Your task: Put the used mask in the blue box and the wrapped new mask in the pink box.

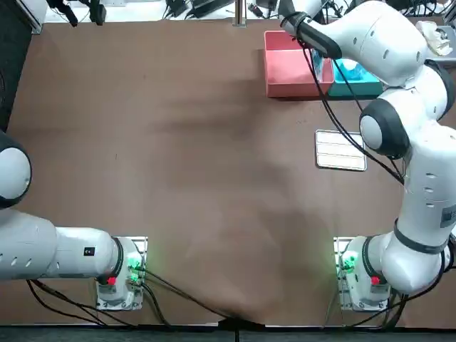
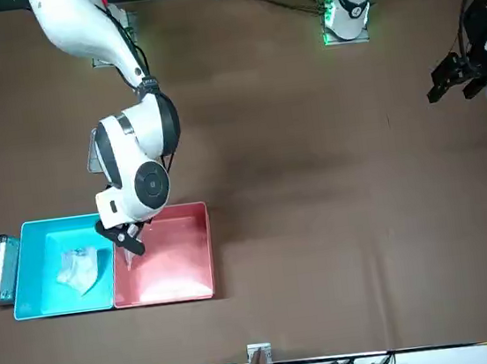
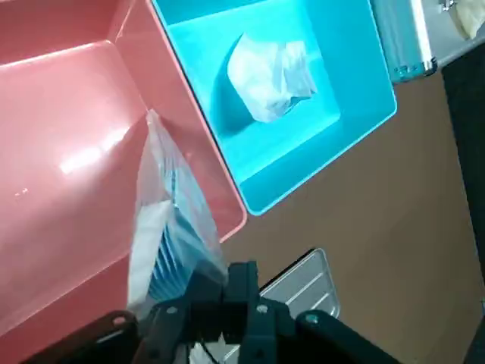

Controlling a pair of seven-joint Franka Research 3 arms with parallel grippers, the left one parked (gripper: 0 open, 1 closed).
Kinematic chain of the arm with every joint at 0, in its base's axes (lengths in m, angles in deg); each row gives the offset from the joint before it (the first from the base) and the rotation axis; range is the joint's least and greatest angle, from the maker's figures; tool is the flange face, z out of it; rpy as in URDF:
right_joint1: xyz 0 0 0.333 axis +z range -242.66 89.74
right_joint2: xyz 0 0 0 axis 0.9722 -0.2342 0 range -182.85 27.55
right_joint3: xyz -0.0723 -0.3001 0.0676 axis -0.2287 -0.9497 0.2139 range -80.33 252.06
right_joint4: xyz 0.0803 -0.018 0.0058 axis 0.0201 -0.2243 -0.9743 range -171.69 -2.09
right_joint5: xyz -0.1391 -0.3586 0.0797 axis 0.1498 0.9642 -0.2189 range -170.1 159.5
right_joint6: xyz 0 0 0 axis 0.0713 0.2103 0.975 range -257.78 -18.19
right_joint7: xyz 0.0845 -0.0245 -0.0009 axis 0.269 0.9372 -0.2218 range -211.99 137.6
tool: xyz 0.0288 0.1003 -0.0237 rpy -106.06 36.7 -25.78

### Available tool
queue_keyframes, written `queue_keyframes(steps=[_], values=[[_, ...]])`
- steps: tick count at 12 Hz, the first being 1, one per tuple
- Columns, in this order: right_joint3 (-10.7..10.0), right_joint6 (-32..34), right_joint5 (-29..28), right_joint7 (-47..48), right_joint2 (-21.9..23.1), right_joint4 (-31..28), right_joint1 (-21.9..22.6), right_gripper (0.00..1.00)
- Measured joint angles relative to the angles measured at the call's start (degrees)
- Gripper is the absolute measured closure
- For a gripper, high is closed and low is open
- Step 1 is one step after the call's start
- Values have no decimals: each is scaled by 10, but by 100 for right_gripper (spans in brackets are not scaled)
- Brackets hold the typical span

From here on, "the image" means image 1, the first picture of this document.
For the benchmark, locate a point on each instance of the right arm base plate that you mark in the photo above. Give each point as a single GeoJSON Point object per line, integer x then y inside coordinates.
{"type": "Point", "coordinates": [340, 285]}

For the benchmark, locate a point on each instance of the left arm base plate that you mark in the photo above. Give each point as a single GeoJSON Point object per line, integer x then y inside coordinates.
{"type": "Point", "coordinates": [140, 246]}

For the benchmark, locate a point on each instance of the aluminium profile post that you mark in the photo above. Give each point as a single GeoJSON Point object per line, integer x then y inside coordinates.
{"type": "Point", "coordinates": [239, 12]}

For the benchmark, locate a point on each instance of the blue plastic box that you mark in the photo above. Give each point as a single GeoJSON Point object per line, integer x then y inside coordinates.
{"type": "Point", "coordinates": [356, 89]}

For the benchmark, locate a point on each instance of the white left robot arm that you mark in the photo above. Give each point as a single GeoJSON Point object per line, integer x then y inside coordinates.
{"type": "Point", "coordinates": [53, 249]}

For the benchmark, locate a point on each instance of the pink plastic box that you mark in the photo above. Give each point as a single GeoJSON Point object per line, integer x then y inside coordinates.
{"type": "Point", "coordinates": [285, 71]}

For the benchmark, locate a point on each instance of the silver aluminium case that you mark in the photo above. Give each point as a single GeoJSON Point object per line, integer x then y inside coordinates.
{"type": "Point", "coordinates": [449, 33]}

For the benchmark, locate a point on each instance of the new face mask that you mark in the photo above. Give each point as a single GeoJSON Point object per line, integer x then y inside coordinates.
{"type": "Point", "coordinates": [319, 69]}

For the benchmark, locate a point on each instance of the flat silver metal tray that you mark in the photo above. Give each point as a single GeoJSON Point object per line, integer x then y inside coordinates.
{"type": "Point", "coordinates": [338, 153]}

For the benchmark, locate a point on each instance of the cream latex gloves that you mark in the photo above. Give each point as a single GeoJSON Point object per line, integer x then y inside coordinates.
{"type": "Point", "coordinates": [432, 35]}

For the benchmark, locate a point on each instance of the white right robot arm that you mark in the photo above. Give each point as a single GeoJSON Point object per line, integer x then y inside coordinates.
{"type": "Point", "coordinates": [420, 213]}

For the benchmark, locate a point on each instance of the aluminium profile beam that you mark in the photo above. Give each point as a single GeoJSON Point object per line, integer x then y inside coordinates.
{"type": "Point", "coordinates": [37, 18]}

